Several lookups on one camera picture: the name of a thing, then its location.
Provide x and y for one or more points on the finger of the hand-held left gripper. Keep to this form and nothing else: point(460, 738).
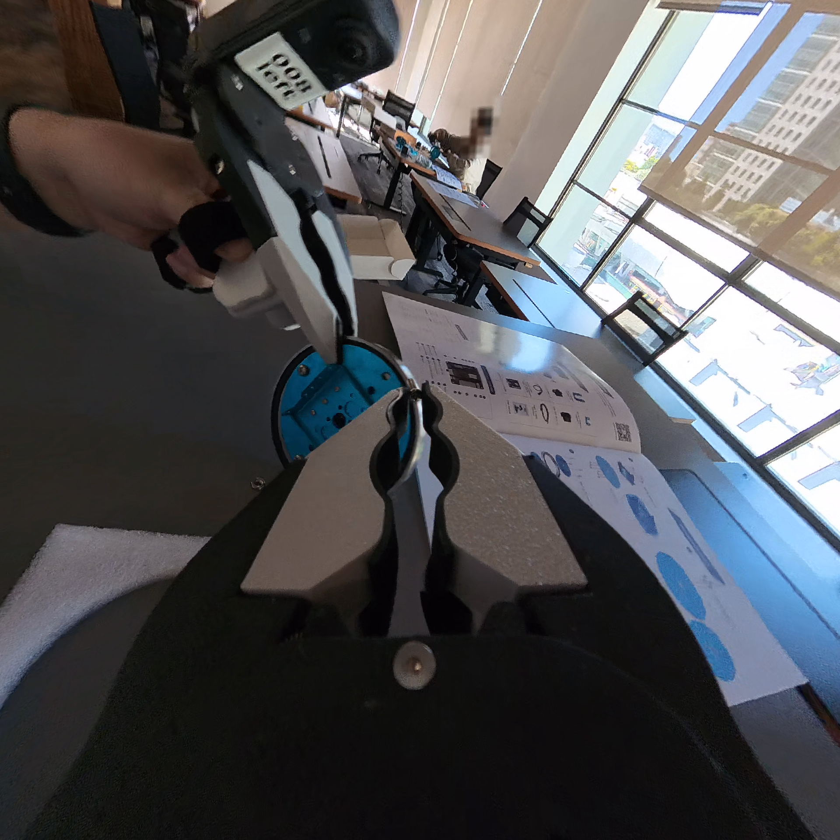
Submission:
point(326, 233)
point(282, 282)

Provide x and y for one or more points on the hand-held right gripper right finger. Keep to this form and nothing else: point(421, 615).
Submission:
point(505, 518)

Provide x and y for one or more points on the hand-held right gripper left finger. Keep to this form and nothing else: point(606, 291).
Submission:
point(321, 525)

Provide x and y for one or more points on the blue disc with metal rim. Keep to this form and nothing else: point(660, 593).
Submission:
point(315, 407)

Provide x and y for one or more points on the white foam frame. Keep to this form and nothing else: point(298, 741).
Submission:
point(79, 571)

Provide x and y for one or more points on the light office desk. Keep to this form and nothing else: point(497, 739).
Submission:
point(328, 164)

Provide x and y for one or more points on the wood-edged office desk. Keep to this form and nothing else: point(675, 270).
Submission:
point(525, 295)
point(472, 229)

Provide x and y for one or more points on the dark desk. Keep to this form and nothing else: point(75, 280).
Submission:
point(131, 394)

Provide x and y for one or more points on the person's left hand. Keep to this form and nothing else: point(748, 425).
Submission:
point(98, 184)

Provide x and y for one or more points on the white cardboard box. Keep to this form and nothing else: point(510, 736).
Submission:
point(374, 253)

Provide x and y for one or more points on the printed instruction manual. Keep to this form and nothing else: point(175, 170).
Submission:
point(459, 354)

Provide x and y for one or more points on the large grid window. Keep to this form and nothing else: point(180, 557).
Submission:
point(754, 131)

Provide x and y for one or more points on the black frame chair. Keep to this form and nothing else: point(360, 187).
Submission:
point(646, 321)

